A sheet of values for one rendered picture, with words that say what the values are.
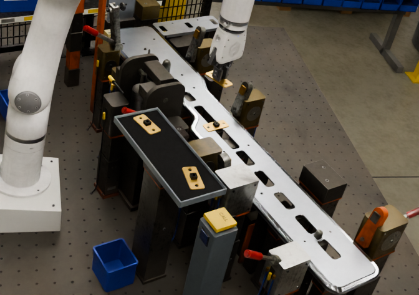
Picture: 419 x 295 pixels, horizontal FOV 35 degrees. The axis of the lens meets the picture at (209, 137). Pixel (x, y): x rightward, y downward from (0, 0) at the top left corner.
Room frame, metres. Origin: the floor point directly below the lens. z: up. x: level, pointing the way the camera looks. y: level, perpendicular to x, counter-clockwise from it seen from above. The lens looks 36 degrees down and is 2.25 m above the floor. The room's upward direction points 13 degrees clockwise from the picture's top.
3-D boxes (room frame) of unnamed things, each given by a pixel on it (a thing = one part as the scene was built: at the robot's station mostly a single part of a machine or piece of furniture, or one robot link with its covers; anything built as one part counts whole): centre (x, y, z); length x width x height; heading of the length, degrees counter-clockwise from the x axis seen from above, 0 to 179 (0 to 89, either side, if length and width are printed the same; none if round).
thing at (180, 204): (1.37, 0.10, 1.16); 0.37 x 0.14 x 0.02; 40
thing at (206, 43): (2.21, 0.08, 0.87); 0.12 x 0.07 x 0.35; 130
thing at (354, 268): (1.75, -0.03, 1.00); 1.38 x 0.22 x 0.02; 40
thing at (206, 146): (1.52, 0.02, 0.89); 0.12 x 0.08 x 0.38; 130
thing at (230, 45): (1.68, 0.01, 1.36); 0.10 x 0.07 x 0.11; 141
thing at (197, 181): (1.29, 0.02, 1.17); 0.08 x 0.04 x 0.01; 25
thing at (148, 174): (1.37, 0.10, 0.92); 0.10 x 0.08 x 0.45; 40
